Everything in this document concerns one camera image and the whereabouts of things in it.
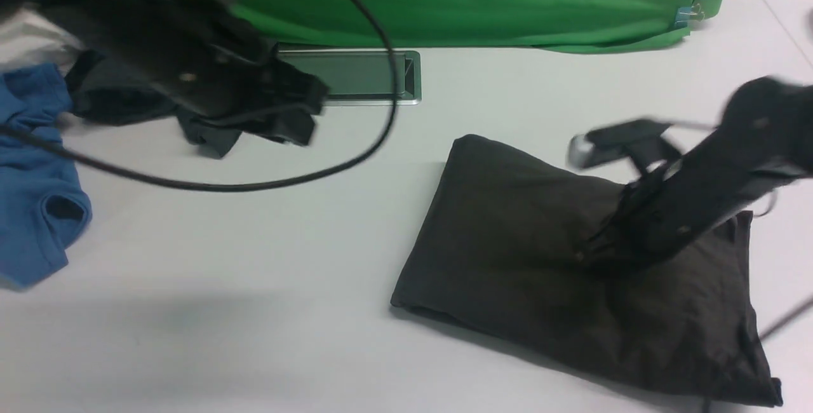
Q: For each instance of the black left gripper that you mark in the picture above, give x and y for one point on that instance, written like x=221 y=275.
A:
x=276 y=101

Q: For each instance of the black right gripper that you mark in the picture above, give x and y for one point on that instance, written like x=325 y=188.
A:
x=640 y=234

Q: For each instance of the dark gray long-sleeve shirt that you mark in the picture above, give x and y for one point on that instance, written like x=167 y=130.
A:
x=496 y=254

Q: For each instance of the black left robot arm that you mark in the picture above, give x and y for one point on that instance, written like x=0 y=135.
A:
x=218 y=67

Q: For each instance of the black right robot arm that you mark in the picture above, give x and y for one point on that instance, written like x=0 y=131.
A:
x=762 y=142

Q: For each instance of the dark teal crumpled shirt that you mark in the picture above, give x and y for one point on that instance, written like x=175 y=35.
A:
x=106 y=92

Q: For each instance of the white crumpled shirt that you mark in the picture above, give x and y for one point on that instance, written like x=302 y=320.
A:
x=28 y=39

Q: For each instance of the blue shirt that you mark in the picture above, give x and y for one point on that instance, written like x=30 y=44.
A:
x=43 y=207

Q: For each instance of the blue binder clip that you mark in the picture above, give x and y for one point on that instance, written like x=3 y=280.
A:
x=686 y=16

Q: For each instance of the green backdrop cloth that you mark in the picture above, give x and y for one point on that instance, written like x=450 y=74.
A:
x=495 y=0

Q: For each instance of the metal table cable hatch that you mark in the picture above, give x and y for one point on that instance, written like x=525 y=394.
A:
x=361 y=77

